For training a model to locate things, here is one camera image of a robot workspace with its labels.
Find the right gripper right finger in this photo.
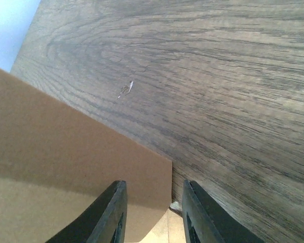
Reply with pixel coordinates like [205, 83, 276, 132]
[182, 180, 263, 243]

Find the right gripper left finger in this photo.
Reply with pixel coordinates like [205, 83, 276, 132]
[47, 181, 128, 243]

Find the cardboard box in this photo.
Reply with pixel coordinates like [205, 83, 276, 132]
[0, 69, 184, 242]

